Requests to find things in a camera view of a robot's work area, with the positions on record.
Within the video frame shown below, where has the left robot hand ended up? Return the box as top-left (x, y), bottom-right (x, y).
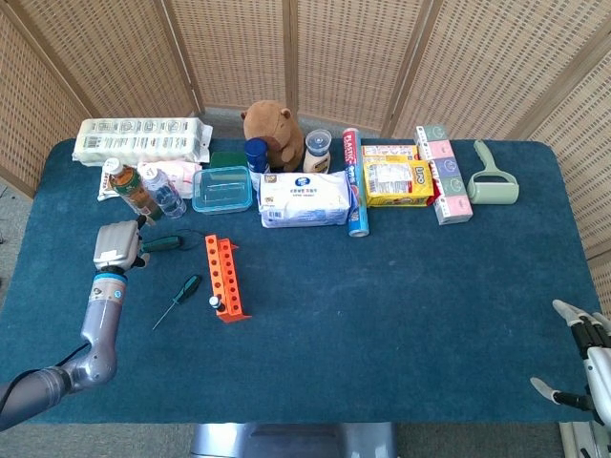
top-left (92, 214), bottom-right (150, 274)

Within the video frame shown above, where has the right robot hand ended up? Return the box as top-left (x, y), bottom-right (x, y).
top-left (528, 297), bottom-right (611, 426)

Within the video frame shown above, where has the large green-handled screwdriver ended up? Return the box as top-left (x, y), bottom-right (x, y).
top-left (140, 229), bottom-right (204, 254)

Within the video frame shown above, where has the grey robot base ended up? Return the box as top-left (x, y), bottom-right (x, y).
top-left (190, 422), bottom-right (398, 458)

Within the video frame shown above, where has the orange tool rack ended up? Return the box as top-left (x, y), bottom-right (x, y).
top-left (204, 234), bottom-right (253, 325)

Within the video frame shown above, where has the green tea bottle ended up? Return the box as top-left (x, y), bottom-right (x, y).
top-left (104, 157), bottom-right (163, 221)

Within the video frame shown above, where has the clear water bottle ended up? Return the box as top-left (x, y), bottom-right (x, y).
top-left (137, 164), bottom-right (187, 219)

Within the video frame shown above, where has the white pink snack bag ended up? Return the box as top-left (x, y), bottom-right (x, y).
top-left (96, 160), bottom-right (204, 201)

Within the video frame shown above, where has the white toilet paper pack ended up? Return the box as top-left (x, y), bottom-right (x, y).
top-left (72, 117), bottom-right (214, 167)

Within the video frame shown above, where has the clear blue-lidded food container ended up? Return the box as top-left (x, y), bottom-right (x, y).
top-left (191, 165), bottom-right (254, 216)

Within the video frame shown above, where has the dark green box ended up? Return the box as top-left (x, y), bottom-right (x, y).
top-left (208, 151), bottom-right (250, 169)

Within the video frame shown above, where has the blue white spray can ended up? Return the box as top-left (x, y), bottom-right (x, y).
top-left (244, 136), bottom-right (272, 190)

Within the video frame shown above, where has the white wet wipes pack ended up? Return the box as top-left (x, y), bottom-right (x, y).
top-left (257, 170), bottom-right (357, 229)

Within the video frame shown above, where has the brown capybara plush toy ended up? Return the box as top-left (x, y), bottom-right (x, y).
top-left (240, 99), bottom-right (306, 173)

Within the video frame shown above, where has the green lint roller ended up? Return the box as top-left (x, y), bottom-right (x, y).
top-left (466, 138), bottom-right (520, 205)

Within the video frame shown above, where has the white clear-capped sauce bottle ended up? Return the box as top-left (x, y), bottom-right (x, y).
top-left (302, 128), bottom-right (333, 176)

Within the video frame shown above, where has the blue felt table cover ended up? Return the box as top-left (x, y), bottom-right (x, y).
top-left (0, 137), bottom-right (602, 426)

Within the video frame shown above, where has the pastel tissue pack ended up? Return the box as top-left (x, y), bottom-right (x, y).
top-left (413, 124), bottom-right (474, 225)

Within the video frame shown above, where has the blue plastic wrap roll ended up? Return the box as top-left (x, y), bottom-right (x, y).
top-left (341, 126), bottom-right (371, 239)

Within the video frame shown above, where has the yellow snack bag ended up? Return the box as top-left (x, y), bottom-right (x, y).
top-left (363, 158), bottom-right (435, 208)

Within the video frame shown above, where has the red yellow snack box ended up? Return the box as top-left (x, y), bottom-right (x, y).
top-left (361, 144), bottom-right (420, 162)

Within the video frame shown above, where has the wicker folding screen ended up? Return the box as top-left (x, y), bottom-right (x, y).
top-left (0, 0), bottom-right (611, 306)

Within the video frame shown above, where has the small green-handled screwdriver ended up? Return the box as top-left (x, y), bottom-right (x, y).
top-left (151, 274), bottom-right (202, 331)

